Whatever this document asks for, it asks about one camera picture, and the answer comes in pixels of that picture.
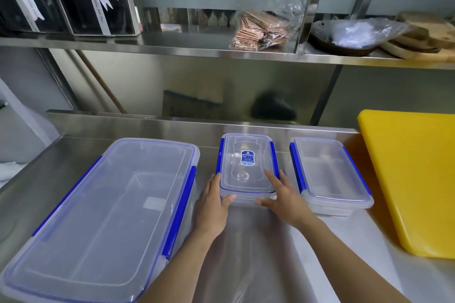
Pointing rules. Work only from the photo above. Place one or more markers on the person's left hand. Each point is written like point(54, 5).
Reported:
point(209, 208)

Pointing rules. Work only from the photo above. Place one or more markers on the dark pan with plastic bag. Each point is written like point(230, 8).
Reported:
point(348, 34)

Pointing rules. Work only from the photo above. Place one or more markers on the person's left forearm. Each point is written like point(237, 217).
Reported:
point(181, 267)

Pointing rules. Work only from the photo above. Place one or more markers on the person's left thumb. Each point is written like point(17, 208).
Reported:
point(228, 199)

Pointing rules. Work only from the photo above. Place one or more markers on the stack of wooden boards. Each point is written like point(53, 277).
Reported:
point(423, 38)

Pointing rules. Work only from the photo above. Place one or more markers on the small plain clear storage container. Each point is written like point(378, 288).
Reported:
point(328, 175)

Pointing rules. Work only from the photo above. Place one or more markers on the person's right thumb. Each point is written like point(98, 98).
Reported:
point(265, 202)

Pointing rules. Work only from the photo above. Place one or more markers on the yellow cutting board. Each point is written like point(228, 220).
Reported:
point(412, 178)

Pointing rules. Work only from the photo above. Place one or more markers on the person's right hand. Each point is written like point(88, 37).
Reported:
point(288, 205)

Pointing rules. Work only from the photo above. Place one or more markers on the person's right forearm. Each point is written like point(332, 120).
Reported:
point(352, 263)

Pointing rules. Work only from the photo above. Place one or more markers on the stainless steel shelf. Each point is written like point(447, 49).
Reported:
point(213, 47)

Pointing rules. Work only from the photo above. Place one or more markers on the small labelled clear storage container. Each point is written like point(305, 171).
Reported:
point(246, 166)

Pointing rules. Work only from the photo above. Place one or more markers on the bag of brown paper sleeves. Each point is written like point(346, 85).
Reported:
point(263, 27)

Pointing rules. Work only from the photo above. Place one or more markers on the large clear storage container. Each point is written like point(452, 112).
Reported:
point(99, 217)

